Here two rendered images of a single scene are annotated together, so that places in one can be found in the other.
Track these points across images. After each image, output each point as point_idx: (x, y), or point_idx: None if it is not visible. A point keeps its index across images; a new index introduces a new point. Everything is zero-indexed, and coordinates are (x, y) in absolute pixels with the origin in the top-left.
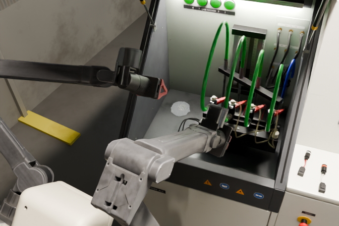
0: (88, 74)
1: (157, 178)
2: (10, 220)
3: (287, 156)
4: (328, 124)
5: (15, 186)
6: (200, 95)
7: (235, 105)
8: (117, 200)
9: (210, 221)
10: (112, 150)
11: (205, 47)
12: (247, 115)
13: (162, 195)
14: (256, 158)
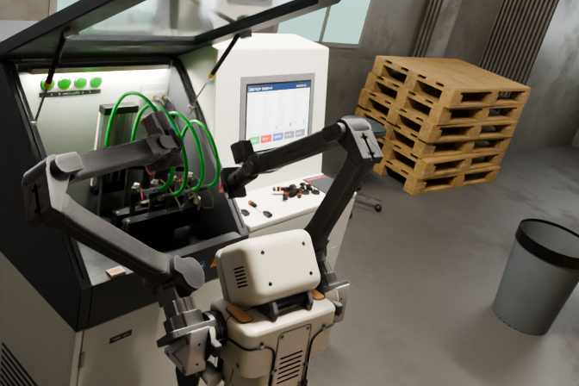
0: (153, 145)
1: None
2: (207, 321)
3: (233, 202)
4: (233, 166)
5: (176, 292)
6: None
7: None
8: (371, 148)
9: None
10: (347, 123)
11: (63, 146)
12: (204, 171)
13: (125, 344)
14: (181, 240)
